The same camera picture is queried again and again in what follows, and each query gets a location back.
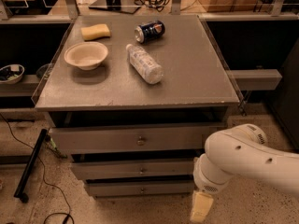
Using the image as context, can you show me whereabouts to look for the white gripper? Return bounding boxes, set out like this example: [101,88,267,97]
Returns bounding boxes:
[190,154,233,223]

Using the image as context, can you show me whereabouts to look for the grey bottom drawer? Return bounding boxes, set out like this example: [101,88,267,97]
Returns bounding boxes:
[85,180,194,197]

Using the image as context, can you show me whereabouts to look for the grey drawer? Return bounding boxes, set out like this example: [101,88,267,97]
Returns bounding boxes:
[71,158,194,180]
[85,180,194,197]
[50,122,225,154]

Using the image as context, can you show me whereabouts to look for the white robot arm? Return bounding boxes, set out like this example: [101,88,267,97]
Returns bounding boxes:
[191,124,299,223]

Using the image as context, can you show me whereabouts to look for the grey middle drawer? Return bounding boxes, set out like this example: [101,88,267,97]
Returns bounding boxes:
[71,158,194,180]

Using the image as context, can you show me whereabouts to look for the grey top drawer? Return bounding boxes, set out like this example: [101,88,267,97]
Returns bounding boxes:
[50,122,225,154]

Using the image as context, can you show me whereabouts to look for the grey drawer cabinet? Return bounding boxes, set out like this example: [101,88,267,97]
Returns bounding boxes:
[36,15,239,188]

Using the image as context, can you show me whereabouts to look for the clear plastic water bottle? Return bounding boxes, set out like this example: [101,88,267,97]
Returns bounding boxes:
[126,44,164,85]

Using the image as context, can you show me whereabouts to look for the blue pepsi can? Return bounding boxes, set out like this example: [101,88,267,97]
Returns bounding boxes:
[135,21,165,44]

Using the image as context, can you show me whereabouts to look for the black bar on floor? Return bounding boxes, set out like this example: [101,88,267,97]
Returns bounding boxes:
[14,129,47,203]

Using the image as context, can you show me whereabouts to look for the beige paper bowl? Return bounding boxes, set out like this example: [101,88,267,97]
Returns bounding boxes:
[64,42,108,70]

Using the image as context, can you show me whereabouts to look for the yellow sponge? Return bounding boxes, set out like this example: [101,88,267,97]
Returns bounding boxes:
[81,24,110,41]

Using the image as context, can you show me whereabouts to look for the black monitor stand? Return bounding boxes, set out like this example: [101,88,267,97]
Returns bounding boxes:
[89,0,141,14]

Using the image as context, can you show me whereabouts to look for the white bowl with items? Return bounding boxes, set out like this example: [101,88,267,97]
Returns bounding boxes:
[0,64,25,84]

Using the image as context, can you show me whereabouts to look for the black floor cable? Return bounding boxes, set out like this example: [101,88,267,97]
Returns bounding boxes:
[0,113,75,224]

